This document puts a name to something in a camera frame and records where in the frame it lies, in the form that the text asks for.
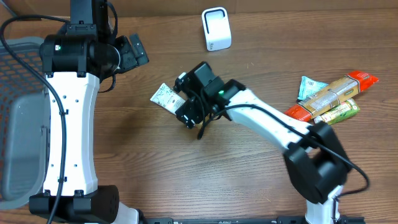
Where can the grey plastic basket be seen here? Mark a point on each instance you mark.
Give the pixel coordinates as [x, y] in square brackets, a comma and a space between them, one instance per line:
[25, 124]

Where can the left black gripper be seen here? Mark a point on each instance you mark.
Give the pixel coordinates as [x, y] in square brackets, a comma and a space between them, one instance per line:
[137, 50]

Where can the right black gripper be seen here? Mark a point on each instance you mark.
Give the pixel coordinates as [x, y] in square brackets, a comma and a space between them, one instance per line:
[193, 109]

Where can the teal snack packet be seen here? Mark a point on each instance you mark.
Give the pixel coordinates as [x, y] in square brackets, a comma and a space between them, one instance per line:
[309, 87]

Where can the green yellow snack pouch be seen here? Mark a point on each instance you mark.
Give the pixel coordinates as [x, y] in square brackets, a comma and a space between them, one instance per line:
[339, 113]

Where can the spaghetti pack orange ends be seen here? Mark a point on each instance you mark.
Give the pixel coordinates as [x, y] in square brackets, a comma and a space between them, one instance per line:
[332, 95]

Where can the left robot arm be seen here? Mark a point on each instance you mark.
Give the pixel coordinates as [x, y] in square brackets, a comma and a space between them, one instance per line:
[74, 64]

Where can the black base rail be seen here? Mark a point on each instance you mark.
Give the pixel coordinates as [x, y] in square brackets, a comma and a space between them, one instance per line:
[279, 220]

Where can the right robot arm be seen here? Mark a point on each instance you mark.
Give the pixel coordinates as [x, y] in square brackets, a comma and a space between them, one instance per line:
[316, 162]

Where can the white barcode scanner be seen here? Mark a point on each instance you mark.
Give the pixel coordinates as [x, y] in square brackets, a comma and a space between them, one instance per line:
[216, 29]

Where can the white Pantene tube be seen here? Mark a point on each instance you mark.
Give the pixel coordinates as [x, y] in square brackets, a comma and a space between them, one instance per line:
[168, 99]

